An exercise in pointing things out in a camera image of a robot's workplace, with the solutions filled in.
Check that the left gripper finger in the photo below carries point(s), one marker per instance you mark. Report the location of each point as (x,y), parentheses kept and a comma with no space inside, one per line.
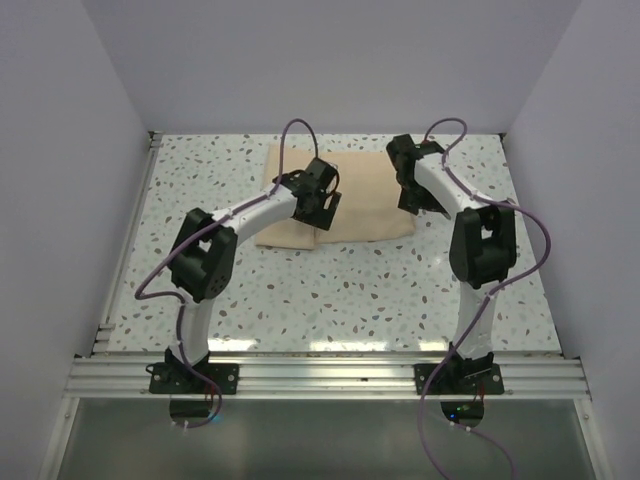
(330,202)
(321,219)

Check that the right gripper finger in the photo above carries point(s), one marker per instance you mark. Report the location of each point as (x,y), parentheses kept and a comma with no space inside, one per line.
(408,202)
(437,208)

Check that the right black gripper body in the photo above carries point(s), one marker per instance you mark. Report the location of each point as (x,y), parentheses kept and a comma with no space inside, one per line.
(423,195)

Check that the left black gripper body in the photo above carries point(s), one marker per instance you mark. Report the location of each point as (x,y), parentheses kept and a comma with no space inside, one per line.
(320,199)

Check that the beige surgical wrap cloth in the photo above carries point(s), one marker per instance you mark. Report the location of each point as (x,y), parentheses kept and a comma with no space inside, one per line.
(366,212)

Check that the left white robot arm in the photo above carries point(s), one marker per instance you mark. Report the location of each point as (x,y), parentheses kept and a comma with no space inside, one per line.
(201,263)

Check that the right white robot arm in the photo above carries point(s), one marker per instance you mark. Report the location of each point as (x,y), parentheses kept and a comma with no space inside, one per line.
(481,253)

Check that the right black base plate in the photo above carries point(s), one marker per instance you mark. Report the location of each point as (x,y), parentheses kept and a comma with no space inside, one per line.
(490,383)

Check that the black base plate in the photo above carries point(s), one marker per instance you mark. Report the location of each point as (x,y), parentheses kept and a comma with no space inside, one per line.
(490,383)
(176,379)

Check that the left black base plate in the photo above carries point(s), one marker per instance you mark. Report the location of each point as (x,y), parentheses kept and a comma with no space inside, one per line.
(176,379)

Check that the aluminium mounting rail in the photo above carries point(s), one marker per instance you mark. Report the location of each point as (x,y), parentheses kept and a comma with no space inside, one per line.
(357,376)

